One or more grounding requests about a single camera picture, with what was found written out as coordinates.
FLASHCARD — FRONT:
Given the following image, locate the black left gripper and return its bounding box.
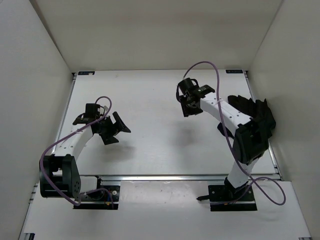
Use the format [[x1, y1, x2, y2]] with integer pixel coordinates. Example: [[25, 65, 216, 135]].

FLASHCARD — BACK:
[[96, 110, 131, 144]]

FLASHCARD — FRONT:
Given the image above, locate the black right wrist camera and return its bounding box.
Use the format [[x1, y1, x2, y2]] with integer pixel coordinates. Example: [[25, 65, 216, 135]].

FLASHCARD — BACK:
[[177, 77, 199, 95]]

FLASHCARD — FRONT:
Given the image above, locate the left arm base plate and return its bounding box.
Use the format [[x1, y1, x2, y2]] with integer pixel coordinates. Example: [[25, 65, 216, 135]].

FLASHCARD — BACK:
[[73, 176, 121, 211]]

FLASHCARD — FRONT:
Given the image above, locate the blue table label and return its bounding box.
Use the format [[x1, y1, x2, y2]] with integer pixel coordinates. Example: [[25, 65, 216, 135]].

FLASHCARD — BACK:
[[77, 71, 95, 76], [225, 69, 243, 74]]

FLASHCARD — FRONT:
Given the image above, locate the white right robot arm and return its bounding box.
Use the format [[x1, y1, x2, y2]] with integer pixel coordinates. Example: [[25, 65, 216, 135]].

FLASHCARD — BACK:
[[176, 85, 276, 201]]

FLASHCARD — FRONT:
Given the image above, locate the black pleated skirt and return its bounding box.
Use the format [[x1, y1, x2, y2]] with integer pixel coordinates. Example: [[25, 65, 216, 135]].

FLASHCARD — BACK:
[[227, 95, 276, 143]]

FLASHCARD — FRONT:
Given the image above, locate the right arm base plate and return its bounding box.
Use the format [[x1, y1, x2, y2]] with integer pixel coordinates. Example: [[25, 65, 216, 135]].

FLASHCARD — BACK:
[[196, 185, 258, 212]]

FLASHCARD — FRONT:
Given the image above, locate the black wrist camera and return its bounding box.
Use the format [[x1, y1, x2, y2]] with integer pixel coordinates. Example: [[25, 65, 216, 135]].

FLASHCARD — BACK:
[[83, 103, 101, 121], [177, 77, 199, 95]]

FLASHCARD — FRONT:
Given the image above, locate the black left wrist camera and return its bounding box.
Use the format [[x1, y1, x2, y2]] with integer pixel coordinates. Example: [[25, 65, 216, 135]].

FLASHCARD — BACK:
[[83, 103, 101, 121]]

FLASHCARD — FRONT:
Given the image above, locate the left blue table label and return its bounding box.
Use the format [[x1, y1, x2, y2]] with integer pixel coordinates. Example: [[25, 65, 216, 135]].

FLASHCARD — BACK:
[[77, 71, 95, 76]]

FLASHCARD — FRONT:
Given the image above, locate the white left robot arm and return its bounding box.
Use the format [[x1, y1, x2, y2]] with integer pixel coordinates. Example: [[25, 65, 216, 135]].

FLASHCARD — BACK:
[[39, 111, 131, 207]]

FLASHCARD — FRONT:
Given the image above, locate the right blue table label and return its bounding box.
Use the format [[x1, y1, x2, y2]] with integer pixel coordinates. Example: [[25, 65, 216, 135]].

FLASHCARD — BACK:
[[225, 69, 243, 74]]

